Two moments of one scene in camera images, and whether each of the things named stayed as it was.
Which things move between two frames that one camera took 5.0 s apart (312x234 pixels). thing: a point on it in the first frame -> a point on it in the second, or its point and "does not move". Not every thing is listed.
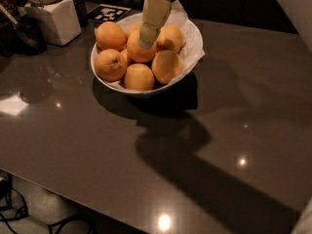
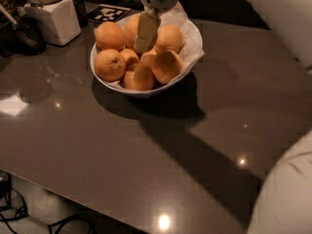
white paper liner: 192,51 does not move
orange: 171,38 does not move
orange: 166,66 does not move
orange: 110,65 does not move
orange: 134,26 -> 148,58
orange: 137,53 -> 131,29
